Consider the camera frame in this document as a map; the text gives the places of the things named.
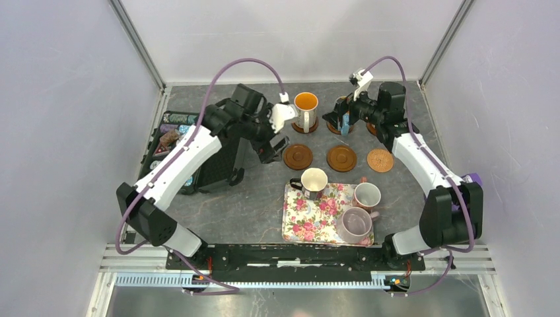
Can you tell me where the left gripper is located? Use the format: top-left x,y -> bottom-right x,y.
240,103 -> 290,164

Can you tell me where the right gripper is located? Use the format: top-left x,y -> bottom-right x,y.
322,83 -> 384,131

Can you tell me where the wooden coaster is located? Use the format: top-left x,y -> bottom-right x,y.
291,120 -> 319,134
283,144 -> 313,170
367,123 -> 377,136
326,145 -> 357,172
326,122 -> 355,135

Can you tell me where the blue mug yellow inside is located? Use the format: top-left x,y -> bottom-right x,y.
335,96 -> 351,135

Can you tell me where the cork coaster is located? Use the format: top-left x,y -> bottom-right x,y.
367,149 -> 394,173

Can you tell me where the floral mug orange inside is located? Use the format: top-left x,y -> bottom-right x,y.
294,92 -> 319,132

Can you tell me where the white floral mug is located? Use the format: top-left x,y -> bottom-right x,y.
353,176 -> 381,213

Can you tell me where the black mug cream inside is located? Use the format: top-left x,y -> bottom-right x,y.
289,168 -> 328,201

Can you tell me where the lilac mug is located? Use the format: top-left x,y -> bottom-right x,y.
335,207 -> 380,244

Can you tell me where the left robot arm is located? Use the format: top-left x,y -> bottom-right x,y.
116,84 -> 297,269

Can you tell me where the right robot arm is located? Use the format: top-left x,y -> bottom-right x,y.
322,82 -> 483,269

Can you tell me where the black poker chip case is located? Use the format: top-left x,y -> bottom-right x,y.
139,110 -> 250,195

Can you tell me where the purple metronome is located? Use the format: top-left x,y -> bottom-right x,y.
462,173 -> 483,186

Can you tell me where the floral serving tray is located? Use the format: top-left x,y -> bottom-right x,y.
281,183 -> 356,246

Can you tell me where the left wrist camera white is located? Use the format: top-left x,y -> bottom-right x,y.
268,92 -> 298,134

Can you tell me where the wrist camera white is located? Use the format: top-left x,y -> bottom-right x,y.
268,92 -> 298,134
349,69 -> 373,101

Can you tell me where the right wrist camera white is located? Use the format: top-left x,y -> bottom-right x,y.
349,69 -> 373,101

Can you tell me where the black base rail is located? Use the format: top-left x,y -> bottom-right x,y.
189,244 -> 425,283

